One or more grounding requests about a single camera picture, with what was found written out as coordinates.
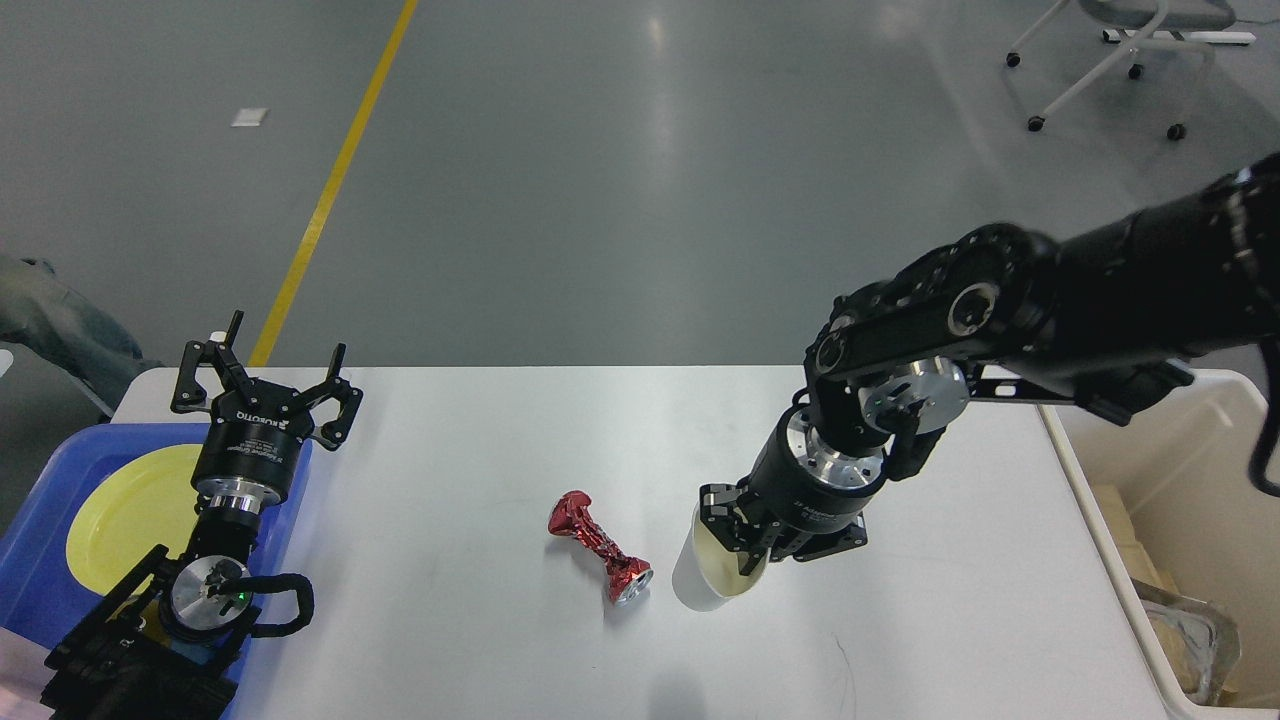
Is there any large brown paper bag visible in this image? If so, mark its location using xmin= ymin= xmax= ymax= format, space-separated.
xmin=1091 ymin=486 xmax=1170 ymax=591

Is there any yellow plastic plate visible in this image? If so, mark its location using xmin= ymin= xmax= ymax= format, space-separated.
xmin=65 ymin=445 xmax=200 ymax=594

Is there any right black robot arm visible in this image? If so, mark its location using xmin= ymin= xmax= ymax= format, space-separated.
xmin=696 ymin=155 xmax=1279 ymax=577

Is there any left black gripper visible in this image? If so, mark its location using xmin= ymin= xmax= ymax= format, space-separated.
xmin=168 ymin=311 xmax=364 ymax=516

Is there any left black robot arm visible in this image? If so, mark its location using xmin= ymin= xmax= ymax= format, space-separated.
xmin=40 ymin=311 xmax=364 ymax=719

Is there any red foil wrapper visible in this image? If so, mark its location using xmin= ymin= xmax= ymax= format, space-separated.
xmin=547 ymin=489 xmax=654 ymax=607

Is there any aluminium foil tray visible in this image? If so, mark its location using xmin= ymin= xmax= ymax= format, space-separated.
xmin=1132 ymin=579 xmax=1242 ymax=706

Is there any office chair with castors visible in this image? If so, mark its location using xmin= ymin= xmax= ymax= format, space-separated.
xmin=1027 ymin=1 xmax=1236 ymax=142

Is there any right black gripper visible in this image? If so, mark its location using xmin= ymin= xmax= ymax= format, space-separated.
xmin=698 ymin=407 xmax=884 ymax=577

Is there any white paper cup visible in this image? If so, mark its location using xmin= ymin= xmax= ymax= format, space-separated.
xmin=671 ymin=505 xmax=769 ymax=612

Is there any person leg in jeans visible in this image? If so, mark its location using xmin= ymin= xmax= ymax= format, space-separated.
xmin=1 ymin=255 xmax=163 ymax=409

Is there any brown paper ball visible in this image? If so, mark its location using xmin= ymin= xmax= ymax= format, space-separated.
xmin=1147 ymin=612 xmax=1201 ymax=694

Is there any white plastic bin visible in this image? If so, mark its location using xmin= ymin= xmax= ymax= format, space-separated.
xmin=1039 ymin=370 xmax=1279 ymax=719

